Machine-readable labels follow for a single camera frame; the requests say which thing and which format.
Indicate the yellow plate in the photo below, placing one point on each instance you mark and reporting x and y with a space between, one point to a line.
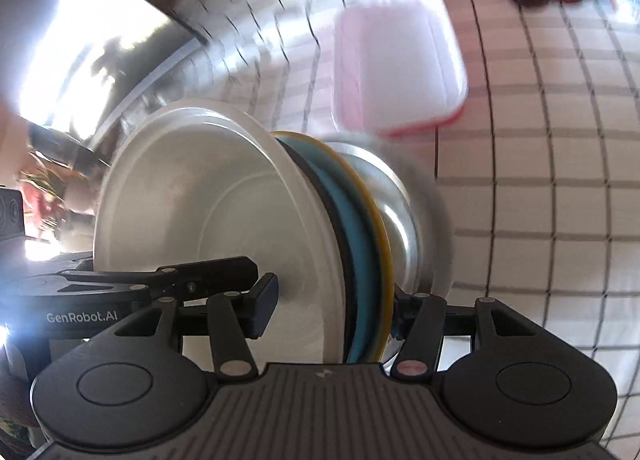
388 265

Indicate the shiny metal appliance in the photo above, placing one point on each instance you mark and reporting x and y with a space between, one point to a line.
75 39

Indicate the metal bowl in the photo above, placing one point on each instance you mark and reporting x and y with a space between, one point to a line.
400 220

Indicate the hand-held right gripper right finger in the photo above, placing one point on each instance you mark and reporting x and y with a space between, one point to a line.
422 316

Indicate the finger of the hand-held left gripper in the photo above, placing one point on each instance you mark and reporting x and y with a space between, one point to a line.
210 272

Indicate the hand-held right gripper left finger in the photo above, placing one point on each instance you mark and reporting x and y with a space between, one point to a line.
267 301

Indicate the black grid white tablecloth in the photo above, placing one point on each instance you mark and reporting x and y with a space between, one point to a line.
525 215

